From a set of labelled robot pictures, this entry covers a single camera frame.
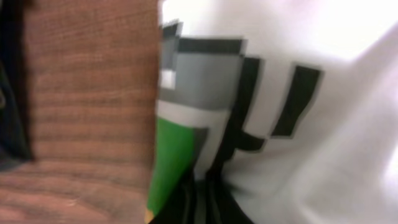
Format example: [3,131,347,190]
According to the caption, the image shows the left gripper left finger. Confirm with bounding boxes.
[149,174,197,224]

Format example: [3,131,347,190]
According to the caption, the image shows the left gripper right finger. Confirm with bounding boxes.
[205,175,254,224]

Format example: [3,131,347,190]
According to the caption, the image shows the white printed t-shirt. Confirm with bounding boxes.
[145,0,397,223]

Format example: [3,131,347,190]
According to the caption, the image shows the black shorts with orange waistband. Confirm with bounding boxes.
[1,0,34,172]

